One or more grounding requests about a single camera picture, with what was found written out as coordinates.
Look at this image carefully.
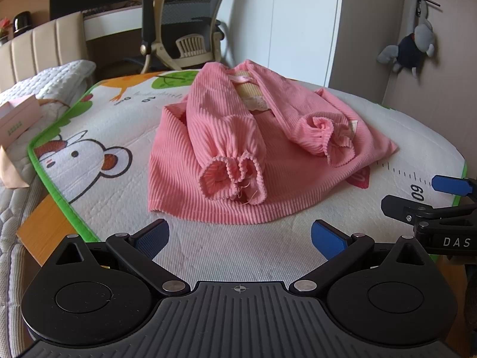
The white desk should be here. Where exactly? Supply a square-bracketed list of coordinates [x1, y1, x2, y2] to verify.
[83, 6, 142, 41]

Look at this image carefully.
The white wardrobe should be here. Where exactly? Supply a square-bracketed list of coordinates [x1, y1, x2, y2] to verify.
[218, 0, 342, 86]

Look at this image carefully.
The grey plush toy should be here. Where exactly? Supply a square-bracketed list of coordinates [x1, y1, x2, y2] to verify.
[377, 0, 441, 79]

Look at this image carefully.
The black round pot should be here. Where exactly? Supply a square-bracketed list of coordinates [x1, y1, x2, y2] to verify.
[13, 10, 32, 37]

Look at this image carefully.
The orange wooden board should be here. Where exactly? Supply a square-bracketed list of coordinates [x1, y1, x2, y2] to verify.
[17, 195, 77, 266]

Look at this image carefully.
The white quilted pillow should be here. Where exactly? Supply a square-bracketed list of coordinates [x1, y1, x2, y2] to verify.
[1, 60, 96, 105]

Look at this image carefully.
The beige padded headboard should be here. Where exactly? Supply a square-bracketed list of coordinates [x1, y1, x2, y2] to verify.
[0, 12, 89, 91]

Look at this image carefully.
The beige mesh office chair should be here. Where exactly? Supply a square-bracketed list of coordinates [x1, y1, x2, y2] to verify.
[131, 0, 225, 74]

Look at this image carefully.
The white quilted mattress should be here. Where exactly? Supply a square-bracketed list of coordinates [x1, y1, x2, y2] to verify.
[1, 99, 69, 357]

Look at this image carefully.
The pink ribbed child top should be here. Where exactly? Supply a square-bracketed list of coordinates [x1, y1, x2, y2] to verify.
[147, 61, 397, 225]

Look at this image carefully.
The pink cardboard box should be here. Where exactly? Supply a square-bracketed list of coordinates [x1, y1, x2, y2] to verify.
[0, 95, 41, 148]

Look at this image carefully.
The cartoon printed play mat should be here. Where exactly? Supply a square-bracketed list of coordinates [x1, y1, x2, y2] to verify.
[28, 63, 467, 284]

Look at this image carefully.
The red potted plant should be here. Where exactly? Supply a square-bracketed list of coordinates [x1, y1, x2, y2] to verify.
[0, 17, 10, 45]

